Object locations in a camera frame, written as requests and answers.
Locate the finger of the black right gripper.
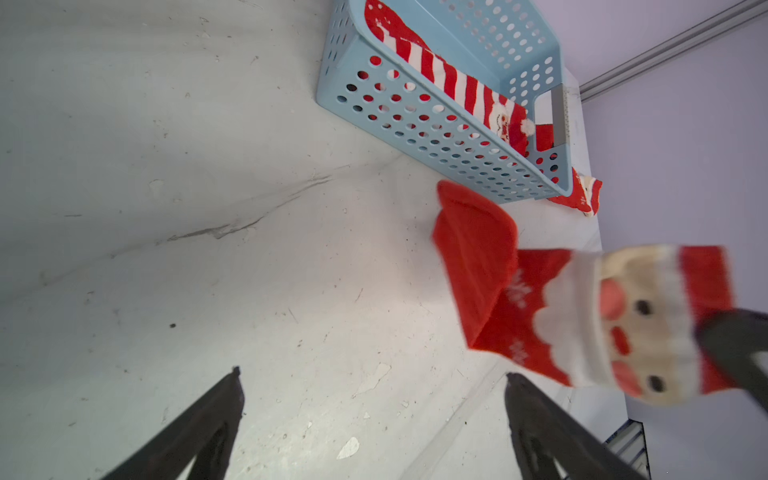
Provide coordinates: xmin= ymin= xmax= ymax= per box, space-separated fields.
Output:
xmin=696 ymin=309 xmax=767 ymax=412

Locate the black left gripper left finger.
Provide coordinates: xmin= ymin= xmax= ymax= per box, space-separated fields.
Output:
xmin=105 ymin=367 xmax=245 ymax=479

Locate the light blue plastic basket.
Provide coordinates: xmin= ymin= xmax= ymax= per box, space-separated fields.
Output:
xmin=316 ymin=1 xmax=573 ymax=204

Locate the red santa face sock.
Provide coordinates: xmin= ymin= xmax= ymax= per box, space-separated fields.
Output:
xmin=433 ymin=181 xmax=734 ymax=406

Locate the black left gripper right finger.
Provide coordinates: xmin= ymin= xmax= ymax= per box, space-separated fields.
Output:
xmin=505 ymin=373 xmax=643 ymax=480

